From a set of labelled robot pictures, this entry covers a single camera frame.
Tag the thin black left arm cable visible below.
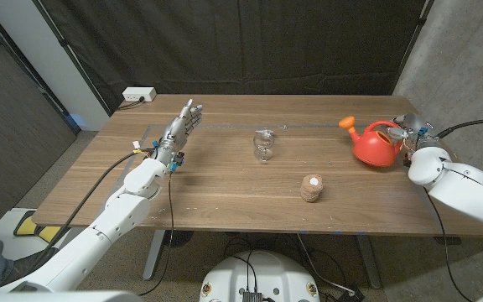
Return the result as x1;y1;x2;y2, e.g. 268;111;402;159
138;170;174;297

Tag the red orange watering can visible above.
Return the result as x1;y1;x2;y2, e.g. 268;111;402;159
338;116;406;168

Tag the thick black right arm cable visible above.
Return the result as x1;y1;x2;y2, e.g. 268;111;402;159
436;116;483;139

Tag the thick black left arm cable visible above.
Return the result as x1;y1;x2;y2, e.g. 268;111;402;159
27;149;157;270

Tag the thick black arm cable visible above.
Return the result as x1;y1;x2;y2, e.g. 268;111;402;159
436;116;483;139
27;149;157;270

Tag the black round floor fan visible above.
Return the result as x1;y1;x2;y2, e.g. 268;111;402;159
162;229;195;248

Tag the white floor cable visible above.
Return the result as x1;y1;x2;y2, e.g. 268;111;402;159
294;232;356;296

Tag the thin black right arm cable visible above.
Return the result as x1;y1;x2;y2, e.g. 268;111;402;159
422;186;475;302

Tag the yellow black floor pedal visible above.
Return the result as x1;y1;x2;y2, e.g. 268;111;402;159
13;211;65;243

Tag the dark grey door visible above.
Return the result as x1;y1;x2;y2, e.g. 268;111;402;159
0;8;79;221

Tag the clear glass jar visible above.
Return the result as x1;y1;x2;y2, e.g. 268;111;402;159
252;129;276;163

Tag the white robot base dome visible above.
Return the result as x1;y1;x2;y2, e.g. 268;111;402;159
199;250;321;302

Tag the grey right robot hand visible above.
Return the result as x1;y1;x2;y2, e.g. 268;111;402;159
386;112;442;154

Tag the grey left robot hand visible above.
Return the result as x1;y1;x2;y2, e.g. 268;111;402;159
153;98;204;166

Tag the brown cork stack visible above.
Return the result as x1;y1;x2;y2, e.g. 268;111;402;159
299;174;325;204

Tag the grey table leg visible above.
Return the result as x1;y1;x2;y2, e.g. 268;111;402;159
356;234;383;289
143;229;167;281

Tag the white floor platform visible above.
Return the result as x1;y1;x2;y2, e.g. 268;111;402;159
0;207;71;261

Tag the black power adapter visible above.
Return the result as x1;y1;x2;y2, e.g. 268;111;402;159
336;286;366;302

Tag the black power strip cable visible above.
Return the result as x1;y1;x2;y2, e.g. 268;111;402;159
117;96;146;111

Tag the black backdrop stand pole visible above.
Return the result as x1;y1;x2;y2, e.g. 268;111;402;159
392;0;435;96
31;0;112;117

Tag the black box on base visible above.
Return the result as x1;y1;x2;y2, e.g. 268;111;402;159
241;289;264;302

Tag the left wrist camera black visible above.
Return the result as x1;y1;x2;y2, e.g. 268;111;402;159
169;150;186;173

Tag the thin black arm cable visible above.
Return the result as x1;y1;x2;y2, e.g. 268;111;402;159
138;170;174;297
422;186;475;302

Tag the white power strip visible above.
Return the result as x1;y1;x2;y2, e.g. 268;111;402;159
122;86;158;102

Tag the white robot torso shell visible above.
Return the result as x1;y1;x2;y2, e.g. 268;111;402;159
0;290;144;302

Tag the black backdrop curtain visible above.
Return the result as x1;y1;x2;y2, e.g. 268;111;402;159
31;0;435;114

